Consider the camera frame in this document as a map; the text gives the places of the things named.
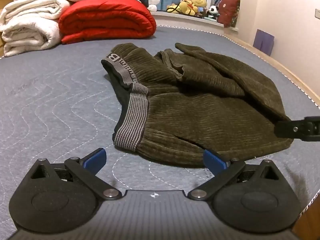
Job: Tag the white fleecy folded blanket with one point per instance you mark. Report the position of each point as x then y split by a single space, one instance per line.
25 35

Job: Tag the grey quilted mattress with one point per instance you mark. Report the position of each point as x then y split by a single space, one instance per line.
62 92

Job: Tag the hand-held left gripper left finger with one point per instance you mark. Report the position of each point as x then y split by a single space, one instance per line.
95 159

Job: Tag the dark red cushion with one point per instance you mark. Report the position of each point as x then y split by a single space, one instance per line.
228 11

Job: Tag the purple paper sheet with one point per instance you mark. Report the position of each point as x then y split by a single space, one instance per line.
263 41

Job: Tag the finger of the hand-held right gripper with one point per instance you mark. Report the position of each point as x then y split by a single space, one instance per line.
287 129

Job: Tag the yellow bear plush toy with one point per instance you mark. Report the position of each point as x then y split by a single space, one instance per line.
199 2

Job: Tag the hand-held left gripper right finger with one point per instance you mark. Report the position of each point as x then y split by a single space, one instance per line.
212 162

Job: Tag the red folded quilt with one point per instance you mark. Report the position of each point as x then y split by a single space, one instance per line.
107 20

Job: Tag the small yellow plush toy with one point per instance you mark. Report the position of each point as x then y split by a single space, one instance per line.
172 8

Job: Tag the wall switch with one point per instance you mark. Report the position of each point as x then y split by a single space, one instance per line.
318 13

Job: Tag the panda plush toy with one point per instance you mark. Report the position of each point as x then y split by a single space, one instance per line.
213 11

